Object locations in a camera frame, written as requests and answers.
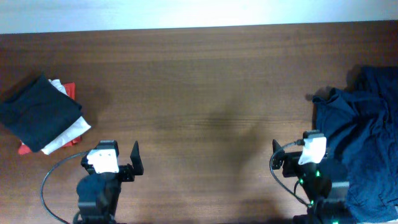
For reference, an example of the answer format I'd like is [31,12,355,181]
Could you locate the navy blue shorts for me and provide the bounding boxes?
[312,67,397,223]

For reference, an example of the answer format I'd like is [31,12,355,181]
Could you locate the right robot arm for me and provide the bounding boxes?
[269,130,356,224]

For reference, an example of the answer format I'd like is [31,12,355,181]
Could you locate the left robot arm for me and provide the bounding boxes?
[73,140,144,224]

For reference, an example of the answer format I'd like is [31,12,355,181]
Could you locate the folded red garment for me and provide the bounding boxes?
[17,83,81,155]

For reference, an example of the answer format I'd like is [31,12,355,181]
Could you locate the folded black garment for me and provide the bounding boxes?
[1,75,82,152]

